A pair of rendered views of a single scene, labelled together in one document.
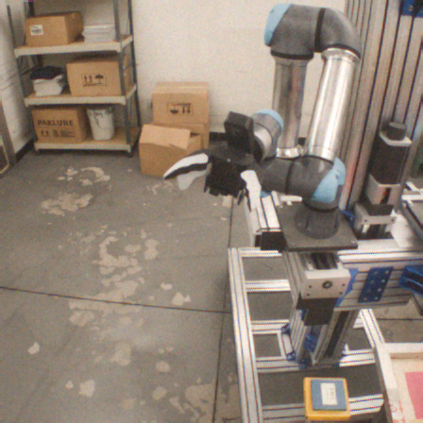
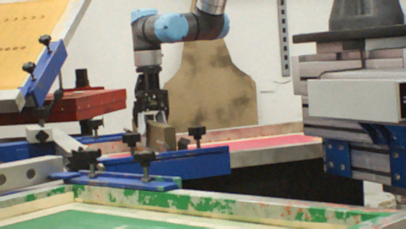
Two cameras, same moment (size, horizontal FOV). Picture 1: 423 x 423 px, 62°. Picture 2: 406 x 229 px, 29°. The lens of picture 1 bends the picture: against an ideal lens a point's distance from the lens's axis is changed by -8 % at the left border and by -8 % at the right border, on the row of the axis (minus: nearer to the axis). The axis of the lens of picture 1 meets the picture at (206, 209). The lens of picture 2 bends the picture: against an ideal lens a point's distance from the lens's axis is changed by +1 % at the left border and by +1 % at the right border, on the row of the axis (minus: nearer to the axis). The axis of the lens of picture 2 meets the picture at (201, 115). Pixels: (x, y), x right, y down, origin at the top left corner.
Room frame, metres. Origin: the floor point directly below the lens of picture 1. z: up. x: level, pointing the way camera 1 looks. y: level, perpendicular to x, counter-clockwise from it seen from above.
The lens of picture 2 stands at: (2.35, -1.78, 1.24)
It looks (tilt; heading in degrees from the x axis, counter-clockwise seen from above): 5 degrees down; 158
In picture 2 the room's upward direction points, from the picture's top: 5 degrees counter-clockwise
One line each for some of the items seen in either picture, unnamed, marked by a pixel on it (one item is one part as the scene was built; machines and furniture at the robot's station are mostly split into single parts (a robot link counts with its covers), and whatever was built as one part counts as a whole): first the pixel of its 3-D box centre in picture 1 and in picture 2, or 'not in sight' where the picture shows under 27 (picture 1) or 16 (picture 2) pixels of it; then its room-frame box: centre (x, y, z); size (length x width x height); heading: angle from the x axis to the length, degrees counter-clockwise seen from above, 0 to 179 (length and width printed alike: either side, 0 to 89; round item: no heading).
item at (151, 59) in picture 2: not in sight; (148, 59); (0.34, -1.11, 1.23); 0.08 x 0.08 x 0.05
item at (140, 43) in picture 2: not in sight; (146, 30); (0.34, -1.11, 1.31); 0.09 x 0.08 x 0.11; 12
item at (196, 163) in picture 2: not in sight; (167, 165); (0.59, -1.17, 0.97); 0.30 x 0.05 x 0.07; 84
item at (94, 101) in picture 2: not in sight; (53, 106); (-0.92, -1.12, 1.06); 0.61 x 0.46 x 0.12; 144
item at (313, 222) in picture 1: (318, 211); not in sight; (0.95, -0.35, 1.31); 0.15 x 0.15 x 0.10
